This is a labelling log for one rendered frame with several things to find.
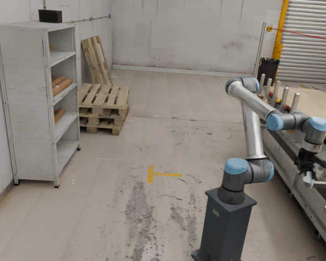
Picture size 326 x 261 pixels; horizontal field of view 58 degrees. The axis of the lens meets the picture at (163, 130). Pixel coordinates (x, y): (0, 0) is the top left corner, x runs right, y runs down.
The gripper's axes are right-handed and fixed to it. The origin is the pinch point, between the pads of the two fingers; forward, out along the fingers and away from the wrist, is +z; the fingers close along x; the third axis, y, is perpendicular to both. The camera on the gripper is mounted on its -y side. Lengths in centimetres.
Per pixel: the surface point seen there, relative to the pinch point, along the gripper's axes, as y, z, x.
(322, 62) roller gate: -397, 33, -751
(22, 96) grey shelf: 207, -1, -116
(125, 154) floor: 122, 94, -199
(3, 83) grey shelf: 222, -12, -115
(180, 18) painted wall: 35, -59, -753
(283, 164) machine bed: -65, 73, -157
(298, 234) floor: -49, 94, -67
